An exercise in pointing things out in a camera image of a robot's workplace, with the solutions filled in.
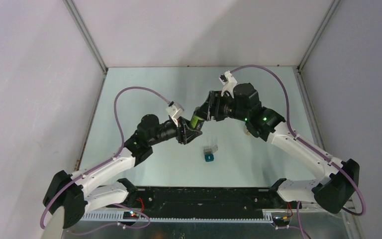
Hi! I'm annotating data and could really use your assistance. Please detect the purple cable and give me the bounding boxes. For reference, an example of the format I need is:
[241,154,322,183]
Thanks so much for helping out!
[39,87,172,230]
[230,64,366,239]

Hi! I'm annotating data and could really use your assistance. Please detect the clear pill bottle gold lid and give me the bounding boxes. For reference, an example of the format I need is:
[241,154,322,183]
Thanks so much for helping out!
[244,128,252,136]

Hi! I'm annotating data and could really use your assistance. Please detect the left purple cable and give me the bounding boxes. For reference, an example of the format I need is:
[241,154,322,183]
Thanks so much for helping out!
[39,87,172,230]

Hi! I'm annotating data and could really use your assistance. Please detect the aluminium frame post left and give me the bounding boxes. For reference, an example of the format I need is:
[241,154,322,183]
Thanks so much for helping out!
[63,0,108,75]

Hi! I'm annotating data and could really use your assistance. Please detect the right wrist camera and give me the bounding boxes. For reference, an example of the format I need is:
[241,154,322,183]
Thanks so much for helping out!
[219,71,237,98]

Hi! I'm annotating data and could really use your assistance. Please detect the aluminium frame post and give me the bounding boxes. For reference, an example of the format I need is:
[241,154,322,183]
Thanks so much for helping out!
[297,0,342,72]
[63,0,108,75]

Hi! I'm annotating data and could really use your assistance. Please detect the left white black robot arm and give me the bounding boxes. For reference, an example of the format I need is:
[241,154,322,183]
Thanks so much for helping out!
[43,114,205,229]

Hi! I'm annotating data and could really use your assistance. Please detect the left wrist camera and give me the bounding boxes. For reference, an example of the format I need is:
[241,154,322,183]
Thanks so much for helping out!
[166,101,185,127]

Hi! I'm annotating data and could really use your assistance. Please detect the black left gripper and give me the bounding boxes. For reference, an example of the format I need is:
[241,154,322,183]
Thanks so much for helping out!
[148,116,201,146]

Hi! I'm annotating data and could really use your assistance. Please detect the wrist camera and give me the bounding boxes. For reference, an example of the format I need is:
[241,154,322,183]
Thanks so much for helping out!
[219,71,237,98]
[166,101,185,127]

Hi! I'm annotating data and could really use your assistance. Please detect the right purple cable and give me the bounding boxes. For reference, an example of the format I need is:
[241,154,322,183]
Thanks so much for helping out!
[230,64,366,239]

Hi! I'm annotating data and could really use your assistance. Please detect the green lidded black jar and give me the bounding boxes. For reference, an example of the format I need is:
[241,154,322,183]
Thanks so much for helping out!
[189,107,205,130]

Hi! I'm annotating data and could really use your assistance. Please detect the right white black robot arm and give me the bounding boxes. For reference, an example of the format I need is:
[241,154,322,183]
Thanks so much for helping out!
[190,83,360,214]

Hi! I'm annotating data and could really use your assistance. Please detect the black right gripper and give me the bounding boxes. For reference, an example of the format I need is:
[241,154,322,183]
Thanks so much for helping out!
[193,91,248,122]

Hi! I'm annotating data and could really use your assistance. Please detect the aluminium frame post right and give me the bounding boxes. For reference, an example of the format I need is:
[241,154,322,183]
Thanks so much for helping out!
[297,0,342,72]

